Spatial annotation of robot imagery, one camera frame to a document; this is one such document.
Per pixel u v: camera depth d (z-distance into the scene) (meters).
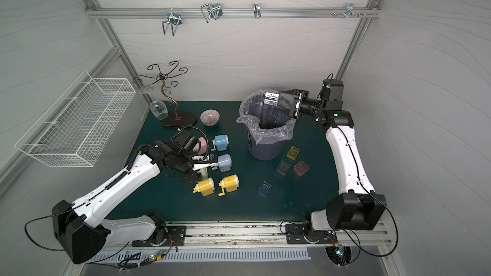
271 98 0.69
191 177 0.66
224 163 0.86
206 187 0.79
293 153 0.98
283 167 0.93
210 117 1.11
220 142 0.93
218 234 0.75
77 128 0.69
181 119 1.11
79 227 0.37
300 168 0.92
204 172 0.72
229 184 0.80
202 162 0.65
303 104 0.62
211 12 0.76
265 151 0.95
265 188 0.86
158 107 0.88
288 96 0.65
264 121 0.96
